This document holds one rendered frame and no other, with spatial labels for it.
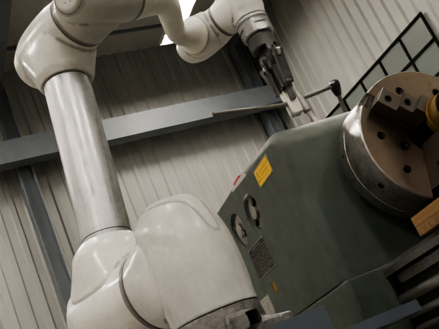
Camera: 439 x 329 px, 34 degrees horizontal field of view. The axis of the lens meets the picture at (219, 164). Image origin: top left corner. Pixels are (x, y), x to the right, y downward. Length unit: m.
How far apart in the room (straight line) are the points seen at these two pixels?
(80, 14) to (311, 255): 0.75
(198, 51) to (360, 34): 10.13
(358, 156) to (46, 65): 0.69
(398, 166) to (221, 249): 0.53
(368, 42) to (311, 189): 10.38
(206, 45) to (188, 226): 0.90
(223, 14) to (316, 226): 0.66
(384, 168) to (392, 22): 9.93
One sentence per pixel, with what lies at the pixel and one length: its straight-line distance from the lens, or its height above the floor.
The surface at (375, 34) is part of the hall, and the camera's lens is 11.83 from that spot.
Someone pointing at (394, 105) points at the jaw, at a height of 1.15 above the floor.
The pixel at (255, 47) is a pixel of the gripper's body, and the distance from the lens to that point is 1.91.
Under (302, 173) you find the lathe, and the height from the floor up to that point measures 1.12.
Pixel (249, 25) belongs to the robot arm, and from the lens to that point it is 1.92.
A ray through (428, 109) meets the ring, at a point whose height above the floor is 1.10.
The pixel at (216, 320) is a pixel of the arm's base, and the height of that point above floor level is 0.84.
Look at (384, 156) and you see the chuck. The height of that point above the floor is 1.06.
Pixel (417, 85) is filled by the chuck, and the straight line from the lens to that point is 1.70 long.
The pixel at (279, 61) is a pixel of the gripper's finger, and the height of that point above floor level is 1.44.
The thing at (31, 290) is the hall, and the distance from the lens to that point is 11.85.
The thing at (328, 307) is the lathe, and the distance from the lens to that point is 1.71.
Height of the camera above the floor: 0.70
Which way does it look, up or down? 18 degrees up
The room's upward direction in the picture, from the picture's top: 24 degrees counter-clockwise
